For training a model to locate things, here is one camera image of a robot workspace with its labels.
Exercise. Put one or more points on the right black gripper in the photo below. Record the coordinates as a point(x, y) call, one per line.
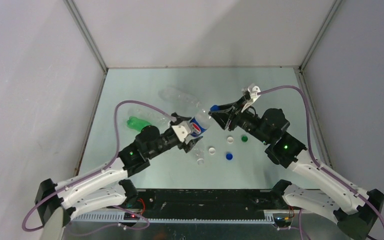
point(224, 115)

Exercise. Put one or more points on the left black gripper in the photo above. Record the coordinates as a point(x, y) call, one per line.
point(186, 147)

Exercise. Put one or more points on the blue cap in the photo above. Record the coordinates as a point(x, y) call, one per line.
point(214, 108)
point(229, 156)

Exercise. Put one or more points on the Pepsi label clear bottle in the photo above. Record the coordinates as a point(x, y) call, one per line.
point(200, 123)

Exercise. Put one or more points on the green cap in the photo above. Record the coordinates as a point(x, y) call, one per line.
point(244, 138)

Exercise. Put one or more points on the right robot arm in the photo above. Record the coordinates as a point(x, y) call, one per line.
point(353, 209)

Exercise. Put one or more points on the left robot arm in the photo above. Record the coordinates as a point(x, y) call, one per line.
point(109, 185)

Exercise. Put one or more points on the clear bottle beside green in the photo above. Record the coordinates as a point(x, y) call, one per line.
point(150, 115)

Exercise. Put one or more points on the clear bottle centre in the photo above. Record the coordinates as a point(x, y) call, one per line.
point(198, 154)

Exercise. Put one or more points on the green plastic bottle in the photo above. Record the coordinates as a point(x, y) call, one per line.
point(137, 124)

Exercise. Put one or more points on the clear bottle far back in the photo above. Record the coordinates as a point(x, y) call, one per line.
point(174, 95)

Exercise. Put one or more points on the white cap right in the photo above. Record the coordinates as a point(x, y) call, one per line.
point(230, 139)

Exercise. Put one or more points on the white cap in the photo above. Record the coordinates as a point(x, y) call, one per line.
point(211, 150)
point(230, 139)

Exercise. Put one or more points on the white cap near centre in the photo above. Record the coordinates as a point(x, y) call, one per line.
point(211, 150)

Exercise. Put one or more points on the left circuit board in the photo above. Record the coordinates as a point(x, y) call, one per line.
point(131, 217)

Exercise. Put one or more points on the circuit board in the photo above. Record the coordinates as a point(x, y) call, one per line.
point(283, 222)
point(131, 217)

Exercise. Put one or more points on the right circuit board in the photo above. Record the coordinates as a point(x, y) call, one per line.
point(283, 222)

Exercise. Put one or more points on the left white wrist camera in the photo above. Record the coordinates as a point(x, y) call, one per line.
point(182, 131)

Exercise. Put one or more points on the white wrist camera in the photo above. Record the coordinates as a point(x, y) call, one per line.
point(251, 94)
point(182, 131)

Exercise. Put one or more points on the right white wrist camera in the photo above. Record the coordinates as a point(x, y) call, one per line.
point(251, 94)

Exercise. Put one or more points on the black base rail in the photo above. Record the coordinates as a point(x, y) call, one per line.
point(206, 204)

